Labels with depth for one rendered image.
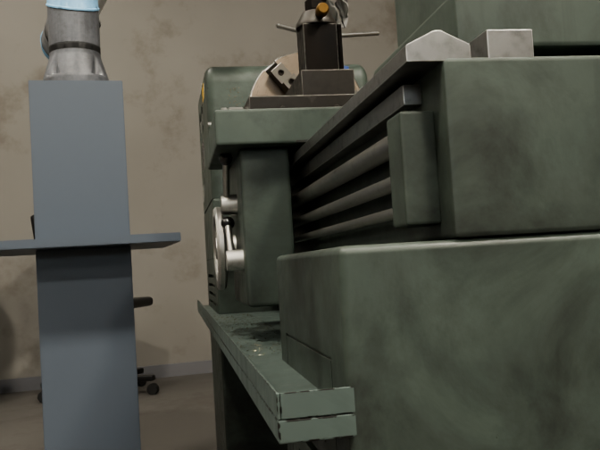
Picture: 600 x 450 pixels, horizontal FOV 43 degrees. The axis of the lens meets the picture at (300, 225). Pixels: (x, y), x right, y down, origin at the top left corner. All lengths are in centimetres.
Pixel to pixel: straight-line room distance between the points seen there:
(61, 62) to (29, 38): 335
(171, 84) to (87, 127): 339
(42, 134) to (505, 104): 122
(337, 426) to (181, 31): 467
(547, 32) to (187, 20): 454
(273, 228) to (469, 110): 63
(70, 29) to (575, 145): 133
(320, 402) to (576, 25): 44
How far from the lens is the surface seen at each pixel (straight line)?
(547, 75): 72
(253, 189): 126
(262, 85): 205
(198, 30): 523
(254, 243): 125
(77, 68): 180
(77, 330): 171
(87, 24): 185
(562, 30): 80
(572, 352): 72
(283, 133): 125
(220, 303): 213
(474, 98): 69
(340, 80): 141
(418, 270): 65
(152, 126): 503
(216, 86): 219
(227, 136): 123
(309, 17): 148
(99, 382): 172
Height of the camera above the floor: 67
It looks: 3 degrees up
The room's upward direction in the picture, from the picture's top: 4 degrees counter-clockwise
